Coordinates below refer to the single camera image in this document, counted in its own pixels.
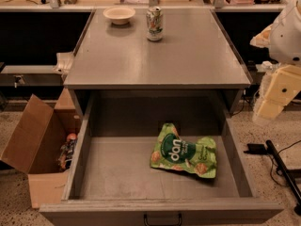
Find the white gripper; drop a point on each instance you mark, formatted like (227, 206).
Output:
(286, 38)

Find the black drawer handle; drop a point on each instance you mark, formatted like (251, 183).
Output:
(150, 220)

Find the beige bowl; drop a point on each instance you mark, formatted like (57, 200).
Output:
(119, 15)

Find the open cardboard box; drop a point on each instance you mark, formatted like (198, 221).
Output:
(37, 146)

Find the white green drink can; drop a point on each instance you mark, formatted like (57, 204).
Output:
(154, 23)

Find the bottle in cardboard box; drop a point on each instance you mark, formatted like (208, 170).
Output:
(67, 151)

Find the open grey top drawer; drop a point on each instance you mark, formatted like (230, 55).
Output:
(112, 183)

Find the grey metal counter cabinet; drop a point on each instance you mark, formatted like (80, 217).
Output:
(194, 53)

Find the green rice chip bag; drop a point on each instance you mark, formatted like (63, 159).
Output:
(174, 153)

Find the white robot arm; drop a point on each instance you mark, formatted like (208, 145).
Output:
(283, 40)

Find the black stand leg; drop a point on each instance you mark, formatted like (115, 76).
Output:
(289, 174)

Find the black power adapter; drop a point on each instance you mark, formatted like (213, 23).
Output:
(256, 149)

